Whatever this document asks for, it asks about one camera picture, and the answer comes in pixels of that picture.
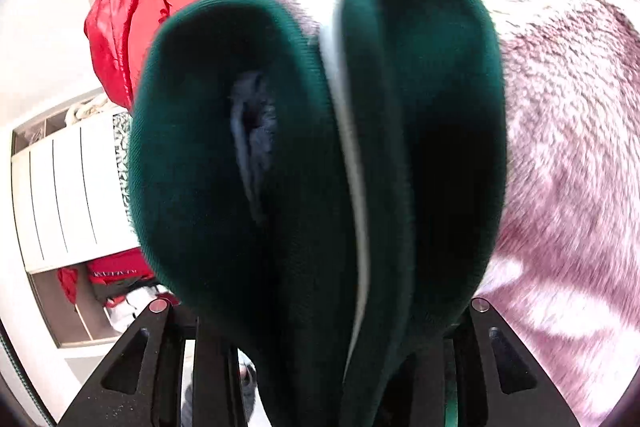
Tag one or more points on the green varsity jacket cream sleeves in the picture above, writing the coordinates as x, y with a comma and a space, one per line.
331, 207

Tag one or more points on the red clothes in shelf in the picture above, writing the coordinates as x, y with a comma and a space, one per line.
111, 278

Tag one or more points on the white wardrobe cabinet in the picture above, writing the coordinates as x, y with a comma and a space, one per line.
69, 188

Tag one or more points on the red garment on bed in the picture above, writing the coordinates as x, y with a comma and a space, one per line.
120, 33

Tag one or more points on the floral rose bed blanket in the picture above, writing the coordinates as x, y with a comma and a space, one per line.
565, 274

